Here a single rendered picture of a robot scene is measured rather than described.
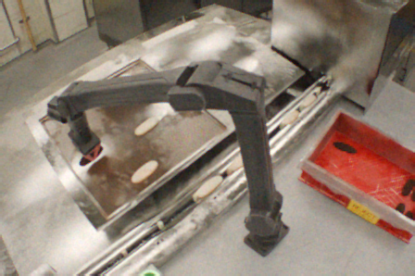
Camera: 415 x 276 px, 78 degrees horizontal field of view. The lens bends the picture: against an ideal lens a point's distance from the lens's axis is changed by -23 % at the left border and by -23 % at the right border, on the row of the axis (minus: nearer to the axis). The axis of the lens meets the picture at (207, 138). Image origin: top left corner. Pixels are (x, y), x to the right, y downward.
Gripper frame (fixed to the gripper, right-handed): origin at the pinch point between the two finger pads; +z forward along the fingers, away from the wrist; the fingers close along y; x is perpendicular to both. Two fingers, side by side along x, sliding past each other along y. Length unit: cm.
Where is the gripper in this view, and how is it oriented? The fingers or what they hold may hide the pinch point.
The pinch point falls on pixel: (90, 154)
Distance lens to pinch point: 100.1
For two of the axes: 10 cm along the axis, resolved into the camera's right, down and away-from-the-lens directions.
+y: 7.6, 5.4, -3.6
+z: -0.6, 6.1, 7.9
